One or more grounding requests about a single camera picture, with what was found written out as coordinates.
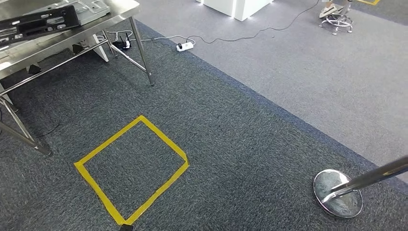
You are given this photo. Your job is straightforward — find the black floor cable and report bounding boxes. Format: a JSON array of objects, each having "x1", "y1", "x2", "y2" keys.
[{"x1": 34, "y1": 123, "x2": 62, "y2": 139}]

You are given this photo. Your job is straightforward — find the black power cord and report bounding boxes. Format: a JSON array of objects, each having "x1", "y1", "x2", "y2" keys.
[{"x1": 185, "y1": 0, "x2": 320, "y2": 45}]

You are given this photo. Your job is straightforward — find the silver stamped sheet metal panel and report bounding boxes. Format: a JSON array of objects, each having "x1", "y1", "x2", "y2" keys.
[{"x1": 23, "y1": 0, "x2": 112, "y2": 27}]

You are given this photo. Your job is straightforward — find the black wifi router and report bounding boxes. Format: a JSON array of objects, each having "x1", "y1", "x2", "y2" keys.
[{"x1": 112, "y1": 32, "x2": 132, "y2": 51}]

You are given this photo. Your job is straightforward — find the person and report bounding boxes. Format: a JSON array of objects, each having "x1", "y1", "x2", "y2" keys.
[{"x1": 319, "y1": 0, "x2": 354, "y2": 19}]

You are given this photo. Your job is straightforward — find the white power strip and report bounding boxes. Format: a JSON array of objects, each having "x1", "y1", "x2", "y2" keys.
[{"x1": 176, "y1": 41, "x2": 195, "y2": 53}]

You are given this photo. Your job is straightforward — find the chrome stool base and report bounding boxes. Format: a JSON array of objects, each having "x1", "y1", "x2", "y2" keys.
[{"x1": 319, "y1": 12, "x2": 354, "y2": 36}]

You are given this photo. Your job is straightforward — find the stainless steel workbench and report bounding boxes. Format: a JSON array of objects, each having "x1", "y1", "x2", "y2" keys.
[{"x1": 0, "y1": 0, "x2": 156, "y2": 157}]

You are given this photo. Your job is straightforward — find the white lit cabinet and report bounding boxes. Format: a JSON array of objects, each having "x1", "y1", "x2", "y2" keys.
[{"x1": 194, "y1": 0, "x2": 275, "y2": 22}]

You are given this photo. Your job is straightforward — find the white power strip cord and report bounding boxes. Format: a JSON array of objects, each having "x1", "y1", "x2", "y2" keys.
[{"x1": 95, "y1": 30, "x2": 196, "y2": 46}]

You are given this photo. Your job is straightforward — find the black plastic plate bracket part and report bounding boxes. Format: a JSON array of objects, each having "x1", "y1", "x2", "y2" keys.
[{"x1": 0, "y1": 4, "x2": 81, "y2": 49}]

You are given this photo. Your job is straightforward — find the barrier stanchion post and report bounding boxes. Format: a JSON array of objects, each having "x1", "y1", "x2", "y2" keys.
[{"x1": 312, "y1": 154, "x2": 408, "y2": 219}]

